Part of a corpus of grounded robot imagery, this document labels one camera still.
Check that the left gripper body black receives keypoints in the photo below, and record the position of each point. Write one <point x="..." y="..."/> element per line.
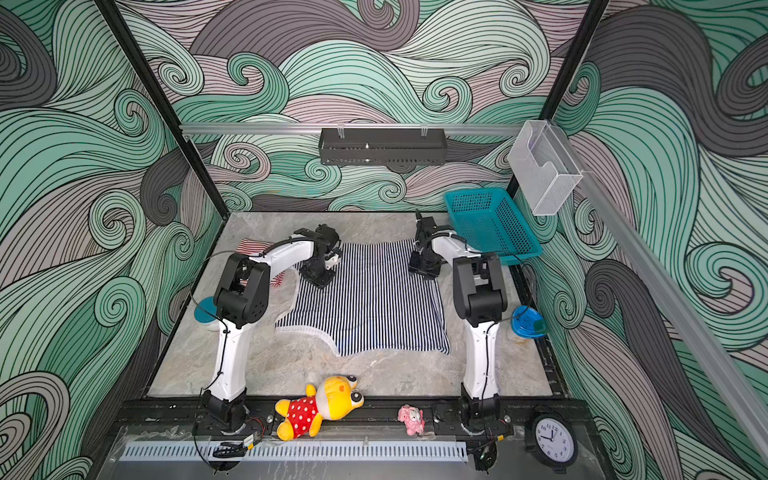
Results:
<point x="317" y="273"/>

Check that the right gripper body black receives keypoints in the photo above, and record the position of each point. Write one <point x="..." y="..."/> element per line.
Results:
<point x="425" y="264"/>

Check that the blue white striped tank top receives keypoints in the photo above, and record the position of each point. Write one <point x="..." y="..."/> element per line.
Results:
<point x="372" y="303"/>

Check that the red white striped tank top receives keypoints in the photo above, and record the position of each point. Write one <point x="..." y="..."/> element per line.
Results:
<point x="251" y="247"/>

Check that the teal plastic basket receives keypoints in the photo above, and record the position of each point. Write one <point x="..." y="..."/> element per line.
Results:
<point x="491" y="222"/>

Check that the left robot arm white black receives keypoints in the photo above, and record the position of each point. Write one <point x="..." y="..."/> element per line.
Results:
<point x="241" y="299"/>

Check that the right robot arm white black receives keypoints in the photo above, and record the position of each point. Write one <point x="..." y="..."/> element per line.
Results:
<point x="479" y="297"/>

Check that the teal round lid left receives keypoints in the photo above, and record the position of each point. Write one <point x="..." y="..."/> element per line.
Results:
<point x="205" y="314"/>

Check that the black perforated metal shelf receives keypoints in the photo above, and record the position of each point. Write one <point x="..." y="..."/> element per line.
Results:
<point x="396" y="147"/>

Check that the yellow plush toy red dress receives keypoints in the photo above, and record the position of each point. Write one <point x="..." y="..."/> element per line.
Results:
<point x="332" y="400"/>

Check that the small pink plush toy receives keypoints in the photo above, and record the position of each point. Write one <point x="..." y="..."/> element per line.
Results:
<point x="413" y="420"/>

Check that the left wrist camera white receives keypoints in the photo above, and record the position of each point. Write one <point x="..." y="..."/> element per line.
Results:
<point x="332" y="260"/>

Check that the aluminium rail back wall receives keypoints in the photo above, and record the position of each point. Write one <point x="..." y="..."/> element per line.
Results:
<point x="277" y="128"/>

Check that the aluminium rail wall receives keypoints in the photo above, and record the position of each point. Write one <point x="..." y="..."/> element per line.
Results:
<point x="277" y="128"/>
<point x="737" y="393"/>

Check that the clear plastic wall bin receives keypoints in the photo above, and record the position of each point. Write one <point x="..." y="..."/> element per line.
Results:
<point x="544" y="165"/>

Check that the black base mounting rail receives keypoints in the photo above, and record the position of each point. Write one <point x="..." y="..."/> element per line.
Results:
<point x="444" y="416"/>

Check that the white slotted cable duct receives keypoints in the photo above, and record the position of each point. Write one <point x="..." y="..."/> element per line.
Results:
<point x="382" y="451"/>

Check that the aluminium rail right wall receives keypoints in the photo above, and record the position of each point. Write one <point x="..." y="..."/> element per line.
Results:
<point x="737" y="393"/>

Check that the black round wall clock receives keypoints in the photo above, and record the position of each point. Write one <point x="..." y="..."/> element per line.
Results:
<point x="549" y="438"/>

